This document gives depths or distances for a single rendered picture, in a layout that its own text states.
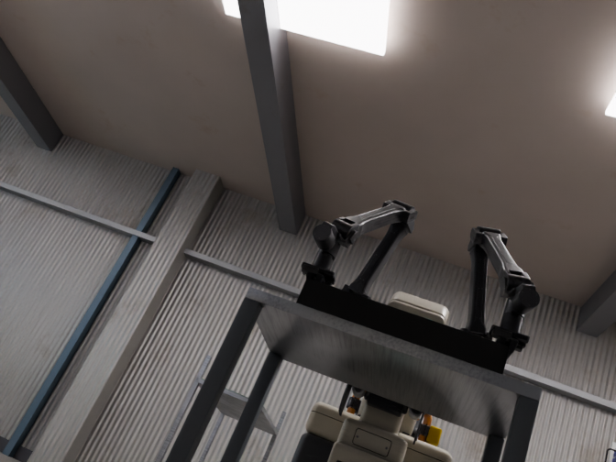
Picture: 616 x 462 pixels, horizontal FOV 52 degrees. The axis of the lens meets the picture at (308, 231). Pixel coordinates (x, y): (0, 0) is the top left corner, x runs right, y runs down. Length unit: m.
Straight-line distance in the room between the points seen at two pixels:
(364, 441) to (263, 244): 4.86
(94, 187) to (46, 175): 0.64
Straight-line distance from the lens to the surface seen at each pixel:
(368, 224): 2.02
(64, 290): 7.20
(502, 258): 1.99
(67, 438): 6.41
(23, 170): 8.21
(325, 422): 2.44
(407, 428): 2.49
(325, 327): 1.49
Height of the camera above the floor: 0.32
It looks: 25 degrees up
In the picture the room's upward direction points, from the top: 25 degrees clockwise
